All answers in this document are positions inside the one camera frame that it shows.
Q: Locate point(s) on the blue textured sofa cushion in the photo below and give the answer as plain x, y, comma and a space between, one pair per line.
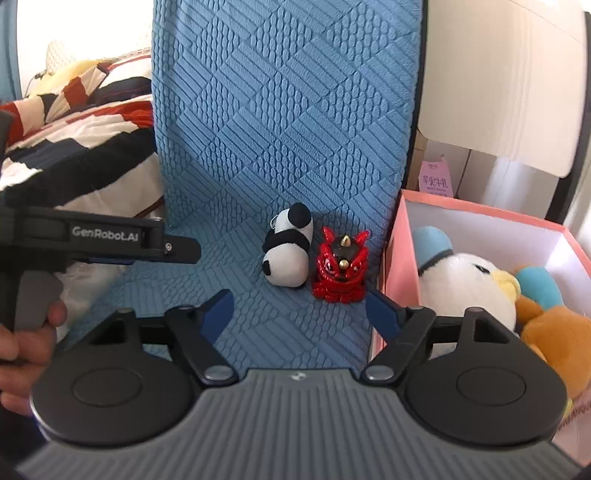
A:
286, 115

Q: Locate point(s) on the pink paper tag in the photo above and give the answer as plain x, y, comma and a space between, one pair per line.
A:
434, 177

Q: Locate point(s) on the white duck plush toy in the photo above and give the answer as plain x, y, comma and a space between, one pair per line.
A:
466, 286

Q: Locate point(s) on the yellow pillow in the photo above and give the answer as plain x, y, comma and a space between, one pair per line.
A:
60, 78

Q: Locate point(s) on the brown plush toy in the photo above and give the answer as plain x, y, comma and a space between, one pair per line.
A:
563, 337

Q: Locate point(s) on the brown cardboard box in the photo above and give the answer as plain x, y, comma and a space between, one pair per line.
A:
461, 166

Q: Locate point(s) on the white quilted pillow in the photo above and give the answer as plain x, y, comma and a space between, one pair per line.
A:
60, 53

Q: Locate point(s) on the red lion figurine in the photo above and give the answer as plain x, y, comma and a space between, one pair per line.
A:
339, 272

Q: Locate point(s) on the striped blanket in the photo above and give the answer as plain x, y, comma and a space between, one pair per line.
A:
78, 143

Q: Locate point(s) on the pink cardboard box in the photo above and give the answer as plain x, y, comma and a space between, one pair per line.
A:
521, 244

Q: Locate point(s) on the panda plush toy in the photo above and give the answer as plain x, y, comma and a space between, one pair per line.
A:
286, 249

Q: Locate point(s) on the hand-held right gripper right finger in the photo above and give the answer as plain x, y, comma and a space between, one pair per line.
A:
381, 316

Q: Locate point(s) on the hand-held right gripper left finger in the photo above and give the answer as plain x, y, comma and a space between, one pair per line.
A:
217, 314

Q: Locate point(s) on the black metal frame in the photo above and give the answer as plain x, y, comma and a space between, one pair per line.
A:
575, 115

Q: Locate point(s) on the person's left hand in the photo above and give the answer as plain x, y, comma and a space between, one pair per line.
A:
27, 360

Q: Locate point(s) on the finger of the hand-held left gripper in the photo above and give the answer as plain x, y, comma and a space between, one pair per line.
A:
182, 249

